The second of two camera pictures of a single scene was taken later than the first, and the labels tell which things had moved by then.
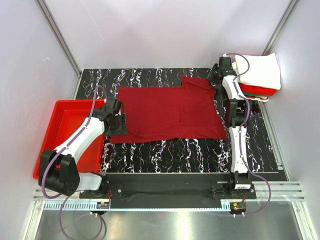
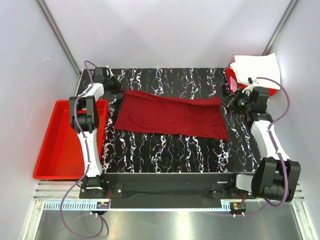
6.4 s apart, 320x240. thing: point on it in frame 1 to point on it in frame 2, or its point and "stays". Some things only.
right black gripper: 209,75 to 232,99
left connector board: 102,205 stays
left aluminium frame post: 59,36 stays
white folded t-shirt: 263,70 stays
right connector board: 238,206 stays
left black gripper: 122,129 to 118,89
